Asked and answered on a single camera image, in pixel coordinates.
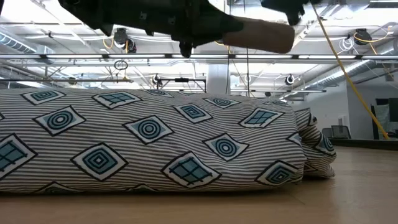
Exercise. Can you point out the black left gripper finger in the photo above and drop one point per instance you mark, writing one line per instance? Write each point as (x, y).
(202, 25)

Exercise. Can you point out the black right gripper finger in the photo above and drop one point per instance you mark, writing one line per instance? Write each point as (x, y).
(293, 9)

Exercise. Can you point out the striped patterned fabric pillow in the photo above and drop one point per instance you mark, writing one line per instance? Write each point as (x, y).
(149, 140)

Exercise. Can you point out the long ceiling light strip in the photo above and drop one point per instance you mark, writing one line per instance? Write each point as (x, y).
(93, 56)

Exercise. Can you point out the white column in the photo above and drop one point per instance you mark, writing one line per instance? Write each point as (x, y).
(217, 79)

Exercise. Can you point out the grey horizontal bar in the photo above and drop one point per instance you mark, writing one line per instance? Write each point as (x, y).
(62, 81)

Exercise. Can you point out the grey office chair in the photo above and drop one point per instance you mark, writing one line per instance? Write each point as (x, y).
(326, 133)
(341, 132)

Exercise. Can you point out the black overhead bar frame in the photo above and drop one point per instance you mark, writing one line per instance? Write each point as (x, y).
(182, 80)

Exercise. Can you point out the black aluminium table frame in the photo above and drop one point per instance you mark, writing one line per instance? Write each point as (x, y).
(367, 143)

